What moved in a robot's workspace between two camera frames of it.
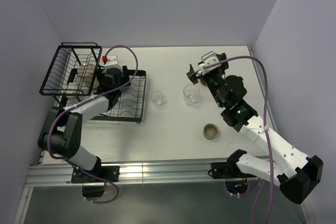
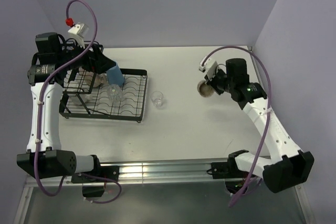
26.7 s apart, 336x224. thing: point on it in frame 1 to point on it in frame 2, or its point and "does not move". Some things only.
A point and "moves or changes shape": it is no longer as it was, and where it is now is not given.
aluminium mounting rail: (185, 173) does not move
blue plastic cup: (125, 88) moves or changes shape
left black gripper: (124, 80) to (101, 64)
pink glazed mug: (86, 74) does not move
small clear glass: (157, 97) does not move
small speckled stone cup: (210, 131) to (204, 89)
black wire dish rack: (73, 73) does not move
